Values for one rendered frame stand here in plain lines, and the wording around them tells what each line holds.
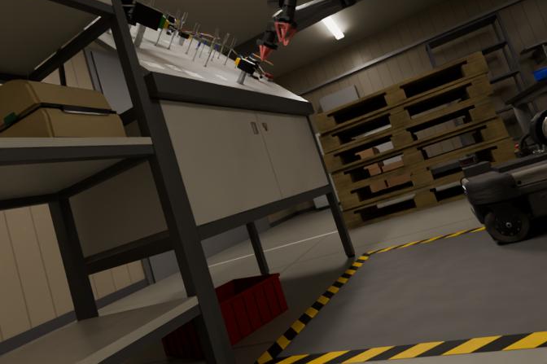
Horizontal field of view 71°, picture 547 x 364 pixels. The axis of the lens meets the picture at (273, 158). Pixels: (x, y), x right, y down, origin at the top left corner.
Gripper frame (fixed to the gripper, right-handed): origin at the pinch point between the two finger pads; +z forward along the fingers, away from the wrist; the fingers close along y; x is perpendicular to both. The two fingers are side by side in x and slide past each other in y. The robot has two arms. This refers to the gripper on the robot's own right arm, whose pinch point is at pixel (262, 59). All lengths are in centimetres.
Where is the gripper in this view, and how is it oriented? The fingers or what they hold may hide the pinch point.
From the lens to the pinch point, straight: 212.2
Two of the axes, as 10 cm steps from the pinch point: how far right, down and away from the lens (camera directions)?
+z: -2.9, 9.4, 1.9
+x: 5.4, 0.0, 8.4
